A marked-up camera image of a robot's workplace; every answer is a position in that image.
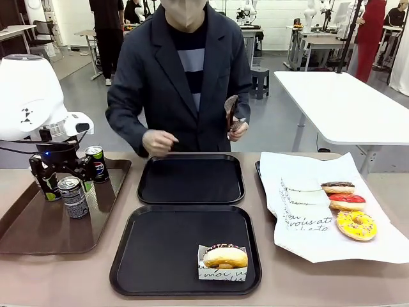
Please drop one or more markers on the grey background work table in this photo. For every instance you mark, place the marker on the grey background work table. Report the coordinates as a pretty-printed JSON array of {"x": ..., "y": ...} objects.
[{"x": 319, "y": 41}]

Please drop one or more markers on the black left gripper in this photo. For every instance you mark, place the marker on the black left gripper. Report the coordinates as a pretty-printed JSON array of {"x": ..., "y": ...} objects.
[{"x": 59, "y": 156}]

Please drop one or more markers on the white side table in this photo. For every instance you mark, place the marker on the white side table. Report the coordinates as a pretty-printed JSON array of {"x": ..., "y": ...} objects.
[{"x": 345, "y": 102}]

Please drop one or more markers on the standing person black clothes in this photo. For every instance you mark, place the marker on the standing person black clothes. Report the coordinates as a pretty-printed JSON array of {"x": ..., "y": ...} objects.
[{"x": 107, "y": 35}]

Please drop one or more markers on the black metal pole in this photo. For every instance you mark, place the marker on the black metal pole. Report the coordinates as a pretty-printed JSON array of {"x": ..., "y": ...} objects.
[{"x": 350, "y": 35}]

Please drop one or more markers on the black office chair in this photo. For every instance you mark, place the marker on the black office chair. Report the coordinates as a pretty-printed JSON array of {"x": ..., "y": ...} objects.
[{"x": 43, "y": 32}]

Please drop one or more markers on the person's left forearm dark sleeve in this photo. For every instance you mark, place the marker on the person's left forearm dark sleeve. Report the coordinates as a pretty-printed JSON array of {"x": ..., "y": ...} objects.
[{"x": 243, "y": 107}]

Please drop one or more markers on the chocolate donut pink sprinkles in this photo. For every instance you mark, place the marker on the chocolate donut pink sprinkles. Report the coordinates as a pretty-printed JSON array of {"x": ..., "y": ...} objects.
[{"x": 223, "y": 256}]

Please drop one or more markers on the person's right hand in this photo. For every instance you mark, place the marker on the person's right hand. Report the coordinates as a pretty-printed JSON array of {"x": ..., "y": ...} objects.
[{"x": 156, "y": 142}]

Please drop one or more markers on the seated person black shirt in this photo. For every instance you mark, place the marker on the seated person black shirt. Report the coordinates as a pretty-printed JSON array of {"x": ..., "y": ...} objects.
[{"x": 394, "y": 19}]

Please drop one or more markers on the yellow glazed sprinkle donut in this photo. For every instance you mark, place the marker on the yellow glazed sprinkle donut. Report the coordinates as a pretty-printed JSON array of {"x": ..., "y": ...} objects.
[{"x": 346, "y": 230}]

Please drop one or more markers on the black Pepsi can green top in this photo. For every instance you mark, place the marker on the black Pepsi can green top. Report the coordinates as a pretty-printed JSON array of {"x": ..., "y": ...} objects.
[
  {"x": 99, "y": 166},
  {"x": 52, "y": 192}
]

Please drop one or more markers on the person torso dark jacket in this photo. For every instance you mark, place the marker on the person torso dark jacket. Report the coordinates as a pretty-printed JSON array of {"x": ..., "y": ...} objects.
[{"x": 166, "y": 80}]

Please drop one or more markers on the person's right forearm dark sleeve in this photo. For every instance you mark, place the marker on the person's right forearm dark sleeve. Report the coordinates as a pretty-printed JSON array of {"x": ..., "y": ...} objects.
[{"x": 123, "y": 124}]

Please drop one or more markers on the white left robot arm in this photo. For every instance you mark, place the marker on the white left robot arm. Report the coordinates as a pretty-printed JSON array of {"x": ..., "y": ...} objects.
[{"x": 28, "y": 92}]

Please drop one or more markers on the background desk with grey legs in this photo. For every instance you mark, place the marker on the background desk with grey legs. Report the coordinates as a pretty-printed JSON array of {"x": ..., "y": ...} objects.
[{"x": 89, "y": 41}]

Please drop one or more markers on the person in red apron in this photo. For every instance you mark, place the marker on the person in red apron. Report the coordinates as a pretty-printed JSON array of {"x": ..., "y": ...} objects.
[{"x": 369, "y": 35}]

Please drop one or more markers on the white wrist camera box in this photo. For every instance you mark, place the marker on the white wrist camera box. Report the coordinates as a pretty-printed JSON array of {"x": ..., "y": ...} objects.
[{"x": 81, "y": 125}]

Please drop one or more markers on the person's left hand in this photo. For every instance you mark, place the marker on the person's left hand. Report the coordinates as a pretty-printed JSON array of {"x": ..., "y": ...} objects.
[{"x": 239, "y": 132}]

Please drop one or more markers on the white desk with dark cabinet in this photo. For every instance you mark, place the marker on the white desk with dark cabinet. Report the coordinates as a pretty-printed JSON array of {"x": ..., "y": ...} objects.
[{"x": 16, "y": 36}]

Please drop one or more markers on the black Pepsi can white pattern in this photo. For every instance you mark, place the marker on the black Pepsi can white pattern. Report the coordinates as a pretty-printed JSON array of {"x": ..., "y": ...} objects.
[{"x": 74, "y": 201}]

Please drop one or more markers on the black tray under paper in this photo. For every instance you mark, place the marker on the black tray under paper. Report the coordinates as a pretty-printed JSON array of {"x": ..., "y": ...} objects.
[{"x": 257, "y": 172}]

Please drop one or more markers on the chocolate glazed donut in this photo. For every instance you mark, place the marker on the chocolate glazed donut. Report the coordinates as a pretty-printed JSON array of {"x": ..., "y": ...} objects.
[{"x": 338, "y": 187}]

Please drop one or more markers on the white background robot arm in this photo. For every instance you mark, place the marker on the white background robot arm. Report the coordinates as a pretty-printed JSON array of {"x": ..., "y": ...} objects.
[
  {"x": 247, "y": 11},
  {"x": 309, "y": 16}
]

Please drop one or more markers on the brown plastic tray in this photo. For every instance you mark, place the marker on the brown plastic tray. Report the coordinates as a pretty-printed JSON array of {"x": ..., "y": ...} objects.
[{"x": 48, "y": 230}]

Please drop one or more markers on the large white paper sheet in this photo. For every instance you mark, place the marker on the large white paper sheet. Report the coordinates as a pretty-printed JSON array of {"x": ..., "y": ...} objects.
[{"x": 300, "y": 243}]

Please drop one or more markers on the grey plastic step stool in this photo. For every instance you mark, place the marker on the grey plastic step stool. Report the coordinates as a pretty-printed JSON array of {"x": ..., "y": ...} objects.
[{"x": 260, "y": 83}]

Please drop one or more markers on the metal serving tongs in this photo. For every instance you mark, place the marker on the metal serving tongs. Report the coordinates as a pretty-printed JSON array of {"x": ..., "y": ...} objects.
[{"x": 230, "y": 110}]

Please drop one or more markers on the black square tray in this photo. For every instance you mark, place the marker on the black square tray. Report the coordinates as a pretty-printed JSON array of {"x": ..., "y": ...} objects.
[
  {"x": 159, "y": 252},
  {"x": 191, "y": 180}
]

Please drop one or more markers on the beige face mask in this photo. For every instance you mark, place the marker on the beige face mask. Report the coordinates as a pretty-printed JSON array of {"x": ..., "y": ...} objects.
[{"x": 185, "y": 12}]

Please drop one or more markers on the sprinkled donut in paper holder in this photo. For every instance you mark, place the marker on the sprinkled donut in paper holder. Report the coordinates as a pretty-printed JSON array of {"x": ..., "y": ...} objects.
[{"x": 220, "y": 274}]

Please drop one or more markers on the background person in black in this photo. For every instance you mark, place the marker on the background person in black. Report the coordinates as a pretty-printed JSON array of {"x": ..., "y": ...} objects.
[{"x": 131, "y": 11}]

